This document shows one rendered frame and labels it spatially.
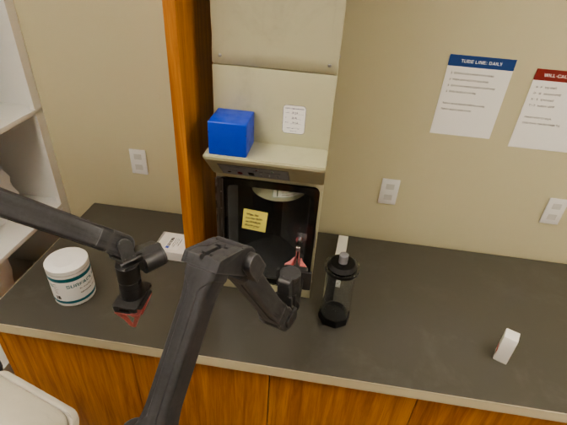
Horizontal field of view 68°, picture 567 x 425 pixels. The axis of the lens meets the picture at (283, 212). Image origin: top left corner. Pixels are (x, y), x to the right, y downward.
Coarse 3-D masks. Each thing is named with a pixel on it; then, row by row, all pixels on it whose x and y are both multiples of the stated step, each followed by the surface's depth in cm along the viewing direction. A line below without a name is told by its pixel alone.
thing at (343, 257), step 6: (342, 252) 126; (330, 258) 130; (336, 258) 129; (342, 258) 125; (348, 258) 129; (330, 264) 127; (336, 264) 126; (342, 264) 126; (348, 264) 127; (354, 264) 127; (336, 270) 125; (342, 270) 124; (348, 270) 125; (354, 270) 126
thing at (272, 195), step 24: (240, 192) 126; (264, 192) 125; (288, 192) 123; (312, 192) 122; (240, 216) 131; (288, 216) 128; (312, 216) 127; (240, 240) 136; (264, 240) 135; (288, 240) 133; (312, 240) 132
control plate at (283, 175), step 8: (224, 168) 115; (232, 168) 114; (240, 168) 113; (248, 168) 112; (256, 168) 111; (256, 176) 119; (264, 176) 118; (272, 176) 117; (280, 176) 116; (288, 176) 115
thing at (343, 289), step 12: (336, 276) 124; (348, 276) 124; (324, 288) 133; (336, 288) 128; (348, 288) 128; (324, 300) 134; (336, 300) 130; (348, 300) 132; (324, 312) 136; (336, 312) 133
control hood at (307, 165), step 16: (256, 144) 116; (272, 144) 116; (208, 160) 111; (224, 160) 109; (240, 160) 108; (256, 160) 108; (272, 160) 108; (288, 160) 109; (304, 160) 109; (320, 160) 110; (304, 176) 113; (320, 176) 111
